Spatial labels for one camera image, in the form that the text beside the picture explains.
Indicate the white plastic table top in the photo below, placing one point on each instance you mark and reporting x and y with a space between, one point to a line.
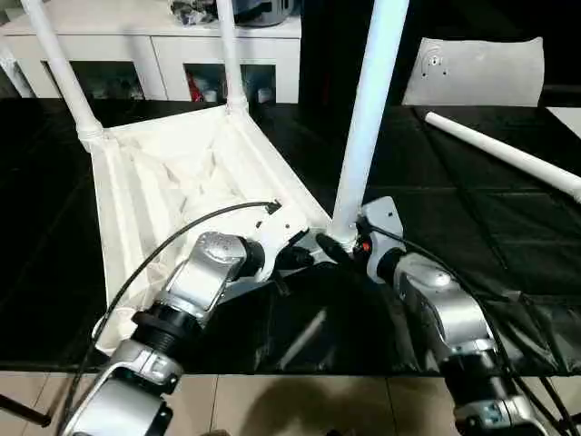
154 191

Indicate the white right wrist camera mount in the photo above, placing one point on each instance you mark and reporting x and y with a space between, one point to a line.
381 222

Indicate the black rice cooker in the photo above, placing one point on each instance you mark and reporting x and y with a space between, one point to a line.
268 11

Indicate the small white jar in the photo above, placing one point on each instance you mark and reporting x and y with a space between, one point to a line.
263 93

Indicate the black cabinet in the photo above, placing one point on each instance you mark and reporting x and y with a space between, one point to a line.
345 45

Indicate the black work mat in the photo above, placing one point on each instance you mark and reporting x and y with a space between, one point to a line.
472 272

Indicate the black work table foot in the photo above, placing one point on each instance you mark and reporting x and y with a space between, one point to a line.
23 411

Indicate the white plastic table leg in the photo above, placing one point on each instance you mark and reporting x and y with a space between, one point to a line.
231 54
368 109
508 154
64 73

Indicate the white cabinet with glass doors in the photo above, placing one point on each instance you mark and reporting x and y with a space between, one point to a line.
154 54

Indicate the white plastic bag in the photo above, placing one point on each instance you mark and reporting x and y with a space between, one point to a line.
477 73

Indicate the red bottle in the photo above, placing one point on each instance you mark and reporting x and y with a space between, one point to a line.
193 88

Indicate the dark tangled clutter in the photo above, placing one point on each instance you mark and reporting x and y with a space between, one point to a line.
193 11

